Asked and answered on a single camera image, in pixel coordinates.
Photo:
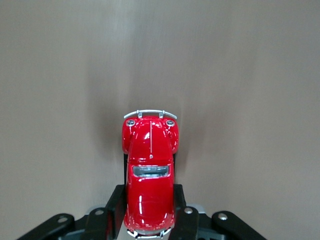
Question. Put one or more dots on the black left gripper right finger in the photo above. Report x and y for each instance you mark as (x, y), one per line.
(190, 222)

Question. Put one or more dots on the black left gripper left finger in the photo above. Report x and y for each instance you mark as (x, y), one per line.
(100, 220)

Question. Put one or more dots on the red beetle toy car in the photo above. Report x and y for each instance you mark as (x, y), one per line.
(150, 195)

